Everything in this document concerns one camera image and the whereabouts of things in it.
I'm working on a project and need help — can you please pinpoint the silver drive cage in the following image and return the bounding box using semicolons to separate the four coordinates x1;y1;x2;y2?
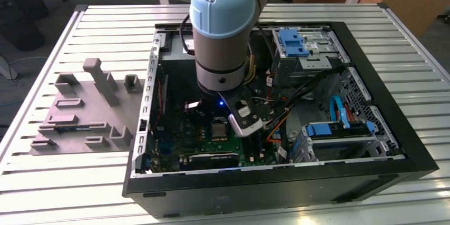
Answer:
271;28;351;86

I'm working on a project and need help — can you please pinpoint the grey power supply unit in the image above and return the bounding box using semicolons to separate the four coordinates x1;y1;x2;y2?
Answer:
160;33;200;104

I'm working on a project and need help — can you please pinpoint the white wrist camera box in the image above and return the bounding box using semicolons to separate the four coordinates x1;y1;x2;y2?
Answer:
227;103;263;138

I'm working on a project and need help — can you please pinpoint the orange wire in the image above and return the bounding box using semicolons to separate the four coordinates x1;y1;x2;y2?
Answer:
265;121;284;145

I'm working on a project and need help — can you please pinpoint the green motherboard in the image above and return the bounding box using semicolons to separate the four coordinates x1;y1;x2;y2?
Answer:
145;95;281;173

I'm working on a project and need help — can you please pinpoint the blue floor cable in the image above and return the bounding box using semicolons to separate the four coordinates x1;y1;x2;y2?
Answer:
8;55;48;65

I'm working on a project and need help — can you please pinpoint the black cable bundle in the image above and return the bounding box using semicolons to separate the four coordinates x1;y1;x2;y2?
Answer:
272;67;344;129

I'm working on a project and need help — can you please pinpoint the CPU socket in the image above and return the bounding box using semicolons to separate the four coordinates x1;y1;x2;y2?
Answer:
208;116;231;143

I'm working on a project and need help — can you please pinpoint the silver disk bay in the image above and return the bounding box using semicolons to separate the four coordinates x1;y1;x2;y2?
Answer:
300;123;404;163

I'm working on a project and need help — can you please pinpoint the black PC case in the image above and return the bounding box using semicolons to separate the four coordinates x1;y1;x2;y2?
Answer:
121;21;440;219

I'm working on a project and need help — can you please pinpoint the hard disk in blue carrier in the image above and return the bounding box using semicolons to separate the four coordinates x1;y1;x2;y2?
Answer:
303;121;375;139

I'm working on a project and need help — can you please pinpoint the grey parts rack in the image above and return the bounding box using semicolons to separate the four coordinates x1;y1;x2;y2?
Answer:
28;57;147;156

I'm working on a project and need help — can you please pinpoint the black chair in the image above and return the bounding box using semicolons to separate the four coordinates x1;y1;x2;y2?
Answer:
0;0;48;52

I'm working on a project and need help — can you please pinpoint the yellow wire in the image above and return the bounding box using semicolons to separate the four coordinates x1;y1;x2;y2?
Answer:
244;53;256;85

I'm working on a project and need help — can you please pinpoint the black graphics card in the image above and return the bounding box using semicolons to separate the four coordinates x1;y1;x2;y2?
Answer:
177;152;240;171

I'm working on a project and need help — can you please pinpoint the blue plastic drive bracket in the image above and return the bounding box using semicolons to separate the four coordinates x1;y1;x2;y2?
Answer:
279;29;304;58

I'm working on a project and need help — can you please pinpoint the blue flat data wire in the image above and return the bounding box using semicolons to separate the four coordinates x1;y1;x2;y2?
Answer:
328;95;351;129

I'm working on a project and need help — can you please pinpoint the red data wire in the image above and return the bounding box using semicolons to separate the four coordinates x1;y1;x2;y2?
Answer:
341;103;356;123

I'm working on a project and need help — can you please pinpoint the black RAM slot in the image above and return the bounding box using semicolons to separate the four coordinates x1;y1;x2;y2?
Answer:
255;130;267;159
244;136;256;162

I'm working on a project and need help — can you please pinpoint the RAM stick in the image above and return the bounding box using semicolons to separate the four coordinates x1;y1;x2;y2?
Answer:
52;124;94;133

